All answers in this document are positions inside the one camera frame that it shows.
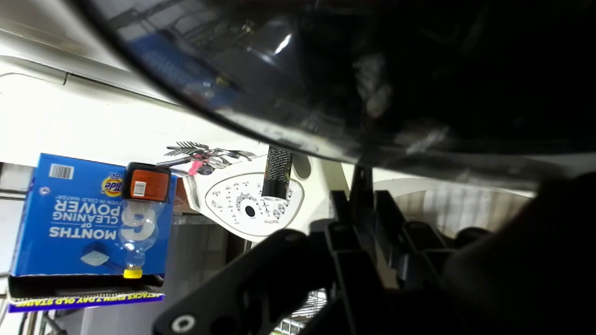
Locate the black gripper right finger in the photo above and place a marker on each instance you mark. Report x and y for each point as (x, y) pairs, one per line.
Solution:
(402, 285)

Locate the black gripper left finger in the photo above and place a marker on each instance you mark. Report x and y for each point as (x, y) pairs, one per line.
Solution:
(266, 285)

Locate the black mesh rectangular object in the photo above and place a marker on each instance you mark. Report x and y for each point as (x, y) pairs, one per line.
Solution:
(278, 173)

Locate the clear bottle yellow cap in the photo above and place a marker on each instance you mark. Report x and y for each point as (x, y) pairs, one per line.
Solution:
(140, 238)

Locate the small orange box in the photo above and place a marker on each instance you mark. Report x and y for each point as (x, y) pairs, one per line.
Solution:
(149, 182)

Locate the black purple tray box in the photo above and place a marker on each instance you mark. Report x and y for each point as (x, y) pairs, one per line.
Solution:
(75, 289)

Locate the blue detergent box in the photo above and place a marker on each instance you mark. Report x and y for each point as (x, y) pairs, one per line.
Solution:
(61, 210)

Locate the white dryer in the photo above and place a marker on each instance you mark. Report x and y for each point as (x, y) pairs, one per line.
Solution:
(93, 117)

